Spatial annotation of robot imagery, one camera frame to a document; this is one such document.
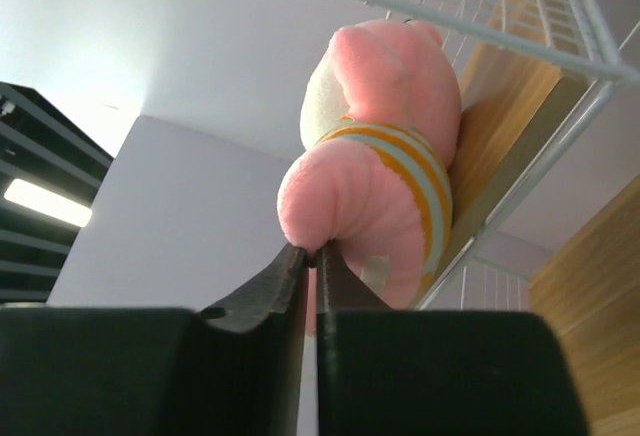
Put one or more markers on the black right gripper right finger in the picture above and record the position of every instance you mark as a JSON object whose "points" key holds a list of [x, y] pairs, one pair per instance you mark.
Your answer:
{"points": [[338, 287]]}

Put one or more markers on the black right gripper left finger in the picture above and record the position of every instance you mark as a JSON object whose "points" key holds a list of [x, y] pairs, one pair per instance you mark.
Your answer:
{"points": [[272, 291]]}

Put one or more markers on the pink striped plush pig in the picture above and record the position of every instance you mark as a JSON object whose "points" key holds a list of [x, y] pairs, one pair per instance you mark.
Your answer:
{"points": [[379, 124]]}

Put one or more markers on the white wire wooden shelf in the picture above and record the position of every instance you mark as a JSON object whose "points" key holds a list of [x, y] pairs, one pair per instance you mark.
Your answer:
{"points": [[534, 73]]}

